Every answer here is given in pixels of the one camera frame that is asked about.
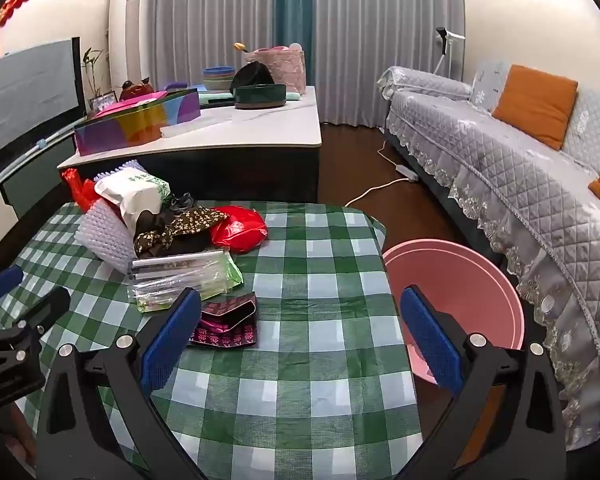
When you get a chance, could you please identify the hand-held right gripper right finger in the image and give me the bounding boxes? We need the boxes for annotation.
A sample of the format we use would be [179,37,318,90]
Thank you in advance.
[399,285,567,480]

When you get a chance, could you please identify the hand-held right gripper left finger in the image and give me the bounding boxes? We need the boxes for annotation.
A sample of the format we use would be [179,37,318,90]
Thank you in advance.
[35,287,203,480]

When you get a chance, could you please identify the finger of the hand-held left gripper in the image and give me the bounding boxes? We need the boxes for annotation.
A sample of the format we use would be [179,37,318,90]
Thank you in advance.
[0,265,25,306]
[10,287,72,342]

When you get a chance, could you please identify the maroon patterned wrapper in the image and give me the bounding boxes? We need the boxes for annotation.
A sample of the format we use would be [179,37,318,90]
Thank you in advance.
[187,291,258,350]

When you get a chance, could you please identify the clear packet green print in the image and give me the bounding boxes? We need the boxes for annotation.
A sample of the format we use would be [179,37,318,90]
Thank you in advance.
[130,252,244,313]

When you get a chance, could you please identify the pink plastic basin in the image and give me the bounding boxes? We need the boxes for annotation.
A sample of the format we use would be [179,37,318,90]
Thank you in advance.
[382,239,526,386]

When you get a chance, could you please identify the clear plastic wrapper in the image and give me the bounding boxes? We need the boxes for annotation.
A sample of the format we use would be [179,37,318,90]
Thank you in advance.
[129,250,231,282]

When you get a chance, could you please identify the dark floral cloth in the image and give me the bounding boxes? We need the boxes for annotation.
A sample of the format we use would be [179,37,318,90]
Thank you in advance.
[132,205,231,261]

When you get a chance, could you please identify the white paper bag green print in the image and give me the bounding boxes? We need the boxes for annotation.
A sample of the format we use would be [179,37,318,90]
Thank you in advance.
[94,170,172,236]

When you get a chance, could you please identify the purple bubble packing tray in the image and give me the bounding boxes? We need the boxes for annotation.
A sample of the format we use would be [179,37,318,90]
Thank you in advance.
[75,159,146,276]

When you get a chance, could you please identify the dark television cabinet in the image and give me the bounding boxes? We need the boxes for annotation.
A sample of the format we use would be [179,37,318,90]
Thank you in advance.
[0,130,78,223]

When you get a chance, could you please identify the small red plastic bag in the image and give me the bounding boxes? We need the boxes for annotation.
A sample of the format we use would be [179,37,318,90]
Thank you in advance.
[62,167,99,213]

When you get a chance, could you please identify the black plastic bag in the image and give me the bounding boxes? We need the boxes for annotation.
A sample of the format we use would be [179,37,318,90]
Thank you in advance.
[169,191,197,212]

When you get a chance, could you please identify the green checked tablecloth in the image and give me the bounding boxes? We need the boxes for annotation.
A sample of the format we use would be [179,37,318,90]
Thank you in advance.
[0,200,423,480]

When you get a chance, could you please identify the sofa with grey quilted cover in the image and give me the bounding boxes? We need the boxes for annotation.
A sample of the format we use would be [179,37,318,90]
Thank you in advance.
[377,60,600,453]

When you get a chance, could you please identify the covered television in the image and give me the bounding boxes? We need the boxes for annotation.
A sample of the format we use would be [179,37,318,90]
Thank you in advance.
[0,37,87,163]

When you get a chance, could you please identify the colourful gift box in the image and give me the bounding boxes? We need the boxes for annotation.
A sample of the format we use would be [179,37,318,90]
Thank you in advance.
[74,87,201,157]

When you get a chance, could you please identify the white top coffee table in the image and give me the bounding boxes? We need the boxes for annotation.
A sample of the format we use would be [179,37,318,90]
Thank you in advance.
[57,85,323,206]

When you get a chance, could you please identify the bamboo plant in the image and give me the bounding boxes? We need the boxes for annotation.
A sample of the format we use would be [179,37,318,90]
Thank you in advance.
[81,47,106,98]

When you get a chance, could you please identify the red teapot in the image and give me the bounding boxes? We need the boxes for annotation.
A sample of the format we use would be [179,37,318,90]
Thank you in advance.
[119,77,156,102]

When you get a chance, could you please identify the grey patterned cushion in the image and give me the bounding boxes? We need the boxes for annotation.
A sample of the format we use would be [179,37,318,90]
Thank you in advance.
[561,87,600,176]
[470,60,512,112]

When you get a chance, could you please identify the stack of coloured bowls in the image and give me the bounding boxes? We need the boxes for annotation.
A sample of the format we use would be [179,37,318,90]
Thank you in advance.
[202,66,239,94]

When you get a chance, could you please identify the mint green tray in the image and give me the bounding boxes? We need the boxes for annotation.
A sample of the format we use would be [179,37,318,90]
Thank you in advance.
[195,85,301,107]

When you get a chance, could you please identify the black hat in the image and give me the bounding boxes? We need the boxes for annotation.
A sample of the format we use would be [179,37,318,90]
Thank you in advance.
[229,61,276,93]

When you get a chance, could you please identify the white standing air conditioner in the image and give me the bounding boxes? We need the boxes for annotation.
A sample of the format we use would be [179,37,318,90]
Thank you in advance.
[107,0,148,96]

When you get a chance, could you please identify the pink lace bag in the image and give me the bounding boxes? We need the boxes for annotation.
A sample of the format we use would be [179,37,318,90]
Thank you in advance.
[244,46,307,95]

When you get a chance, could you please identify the white floor stand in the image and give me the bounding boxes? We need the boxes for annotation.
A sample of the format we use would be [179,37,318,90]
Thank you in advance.
[432,26,466,78]

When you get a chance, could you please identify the grey curtain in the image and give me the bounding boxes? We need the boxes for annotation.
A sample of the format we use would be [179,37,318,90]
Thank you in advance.
[140,0,281,93]
[310,0,466,128]

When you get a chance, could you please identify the teal curtain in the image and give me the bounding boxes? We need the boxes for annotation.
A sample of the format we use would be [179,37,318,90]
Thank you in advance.
[272,0,316,88]

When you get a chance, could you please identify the white power cable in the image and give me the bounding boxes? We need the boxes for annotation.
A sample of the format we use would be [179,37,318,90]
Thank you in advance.
[344,130,407,208]

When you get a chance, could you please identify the small photo frame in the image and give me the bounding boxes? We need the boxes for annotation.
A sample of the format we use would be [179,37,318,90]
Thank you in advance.
[89,91,118,112]

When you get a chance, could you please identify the red knot wall ornament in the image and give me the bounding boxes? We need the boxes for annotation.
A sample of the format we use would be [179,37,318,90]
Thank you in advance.
[0,0,38,61]

